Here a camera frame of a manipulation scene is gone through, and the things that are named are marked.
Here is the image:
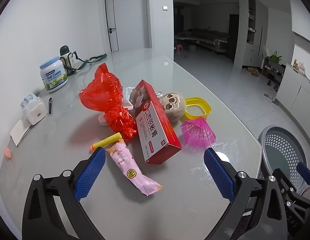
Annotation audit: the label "red plastic bag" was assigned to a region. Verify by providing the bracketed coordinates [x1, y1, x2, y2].
[79, 63, 137, 141]

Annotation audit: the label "white paper booklet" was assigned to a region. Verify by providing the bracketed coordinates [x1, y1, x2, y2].
[10, 118, 32, 147]

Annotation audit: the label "white base cabinets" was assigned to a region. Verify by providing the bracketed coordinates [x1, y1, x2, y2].
[275, 64, 310, 131]

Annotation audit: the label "yellow foam dart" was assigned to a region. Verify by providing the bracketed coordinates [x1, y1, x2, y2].
[90, 132, 122, 152]

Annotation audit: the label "small pink stool far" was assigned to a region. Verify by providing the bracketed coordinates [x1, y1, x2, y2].
[175, 44, 183, 54]

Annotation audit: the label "red white toothpaste box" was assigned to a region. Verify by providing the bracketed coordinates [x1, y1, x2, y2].
[130, 80, 182, 165]

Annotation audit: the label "pink plastic mesh basket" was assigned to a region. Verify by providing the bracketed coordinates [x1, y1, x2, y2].
[180, 117, 216, 148]

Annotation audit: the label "green white water bottle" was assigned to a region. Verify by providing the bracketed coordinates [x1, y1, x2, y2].
[59, 45, 76, 76]

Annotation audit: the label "pink eraser piece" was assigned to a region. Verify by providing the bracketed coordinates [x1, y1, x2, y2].
[3, 147, 12, 159]

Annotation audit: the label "beige plush sloth toy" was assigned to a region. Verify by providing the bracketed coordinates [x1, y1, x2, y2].
[159, 92, 186, 123]

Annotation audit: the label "white door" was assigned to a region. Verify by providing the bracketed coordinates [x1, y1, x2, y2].
[105, 0, 149, 51]

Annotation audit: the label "black pen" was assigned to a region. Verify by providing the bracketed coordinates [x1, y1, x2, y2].
[48, 98, 52, 115]

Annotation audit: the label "pink snack wrapper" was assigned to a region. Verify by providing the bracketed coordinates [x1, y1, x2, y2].
[107, 139, 163, 196]

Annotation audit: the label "yellow plastic lid frame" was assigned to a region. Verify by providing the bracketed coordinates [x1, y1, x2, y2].
[182, 97, 212, 121]

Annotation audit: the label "white round small container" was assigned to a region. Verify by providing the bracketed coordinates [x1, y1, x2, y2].
[98, 112, 108, 126]

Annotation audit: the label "full cream milk powder jar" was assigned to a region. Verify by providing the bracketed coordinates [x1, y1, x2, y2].
[40, 56, 68, 93]

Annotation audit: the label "tissue pack in plastic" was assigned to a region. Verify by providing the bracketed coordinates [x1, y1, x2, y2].
[20, 94, 47, 125]

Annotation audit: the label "shoe rack with green bag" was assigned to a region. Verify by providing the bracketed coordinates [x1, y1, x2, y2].
[261, 52, 286, 85]

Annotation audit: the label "grey perforated laundry basket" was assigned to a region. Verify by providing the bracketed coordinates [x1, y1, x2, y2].
[258, 125, 310, 194]

